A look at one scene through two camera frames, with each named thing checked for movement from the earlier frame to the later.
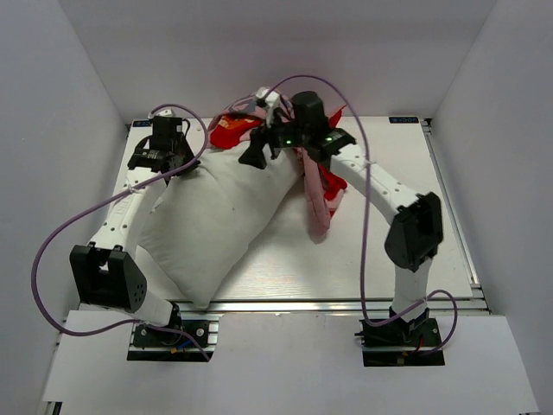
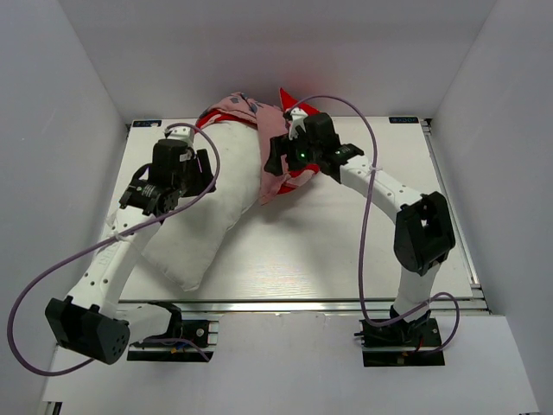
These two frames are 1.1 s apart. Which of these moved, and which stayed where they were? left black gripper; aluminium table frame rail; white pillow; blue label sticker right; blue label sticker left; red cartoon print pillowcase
Moved: left black gripper; white pillow; red cartoon print pillowcase
Stayed: aluminium table frame rail; blue label sticker left; blue label sticker right
